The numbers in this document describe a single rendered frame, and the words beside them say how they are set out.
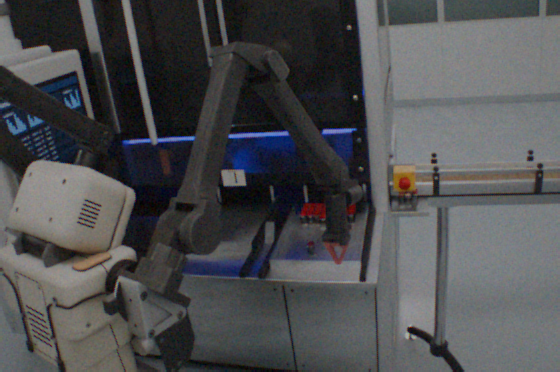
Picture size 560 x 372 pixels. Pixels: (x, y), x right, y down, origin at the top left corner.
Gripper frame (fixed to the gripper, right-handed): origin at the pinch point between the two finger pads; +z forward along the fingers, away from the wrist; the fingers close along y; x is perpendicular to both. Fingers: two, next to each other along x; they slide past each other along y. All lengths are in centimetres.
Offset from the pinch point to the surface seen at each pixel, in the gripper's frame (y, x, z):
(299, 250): 10.6, 14.0, 1.6
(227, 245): 8.3, 36.6, 0.0
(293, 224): 26.4, 20.1, -1.0
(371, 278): -1.8, -9.3, 3.9
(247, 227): 23.6, 35.6, -0.5
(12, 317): 40, 189, 65
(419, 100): 501, -17, 2
